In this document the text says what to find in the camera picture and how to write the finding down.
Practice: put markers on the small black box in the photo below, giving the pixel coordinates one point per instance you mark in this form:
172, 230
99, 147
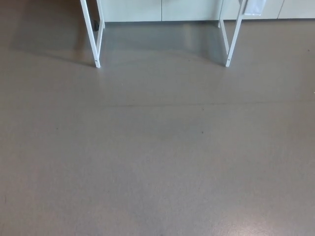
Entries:
96, 25

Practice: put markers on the white metal desk leg frame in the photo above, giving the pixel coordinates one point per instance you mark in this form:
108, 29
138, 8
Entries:
232, 44
94, 49

